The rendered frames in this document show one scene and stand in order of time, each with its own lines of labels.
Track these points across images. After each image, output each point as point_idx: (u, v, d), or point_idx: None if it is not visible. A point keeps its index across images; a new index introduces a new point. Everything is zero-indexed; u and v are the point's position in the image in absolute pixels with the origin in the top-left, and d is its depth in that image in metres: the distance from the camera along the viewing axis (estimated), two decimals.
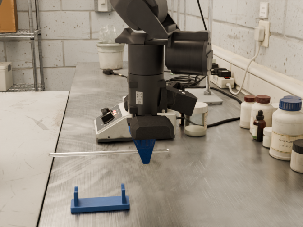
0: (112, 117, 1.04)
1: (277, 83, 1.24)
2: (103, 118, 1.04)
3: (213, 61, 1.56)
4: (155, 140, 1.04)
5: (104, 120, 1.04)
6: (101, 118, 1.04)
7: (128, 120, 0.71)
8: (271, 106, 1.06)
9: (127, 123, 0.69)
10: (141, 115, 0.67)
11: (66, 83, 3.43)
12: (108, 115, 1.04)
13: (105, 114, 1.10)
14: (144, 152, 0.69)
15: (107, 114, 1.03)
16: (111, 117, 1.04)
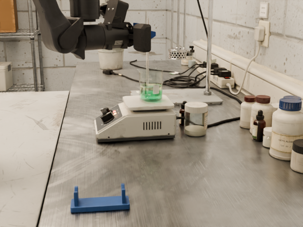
0: (112, 117, 1.04)
1: (277, 83, 1.24)
2: (103, 118, 1.04)
3: (213, 61, 1.56)
4: (155, 140, 1.04)
5: (104, 120, 1.04)
6: (101, 118, 1.04)
7: None
8: (271, 106, 1.06)
9: (129, 46, 1.02)
10: (127, 39, 0.99)
11: (66, 83, 3.43)
12: (108, 115, 1.04)
13: (105, 114, 1.10)
14: None
15: (107, 114, 1.03)
16: (111, 117, 1.04)
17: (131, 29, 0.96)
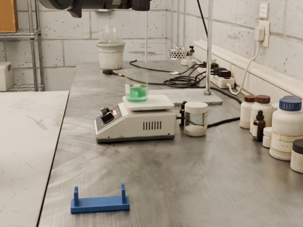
0: (112, 117, 1.04)
1: (277, 83, 1.24)
2: (103, 118, 1.04)
3: (213, 61, 1.56)
4: (155, 140, 1.04)
5: (104, 120, 1.04)
6: (101, 118, 1.04)
7: None
8: (271, 106, 1.06)
9: (128, 8, 0.99)
10: None
11: (66, 83, 3.43)
12: (108, 115, 1.04)
13: (105, 114, 1.10)
14: None
15: (107, 114, 1.03)
16: (111, 117, 1.04)
17: None
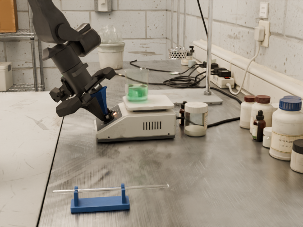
0: (105, 118, 1.06)
1: (277, 83, 1.24)
2: (109, 114, 1.04)
3: (213, 61, 1.56)
4: (155, 140, 1.04)
5: (111, 116, 1.04)
6: (110, 113, 1.04)
7: (91, 99, 0.99)
8: (271, 106, 1.06)
9: (95, 97, 1.00)
10: (90, 87, 1.02)
11: None
12: (105, 115, 1.05)
13: None
14: (104, 107, 1.05)
15: (104, 114, 1.05)
16: (106, 118, 1.05)
17: None
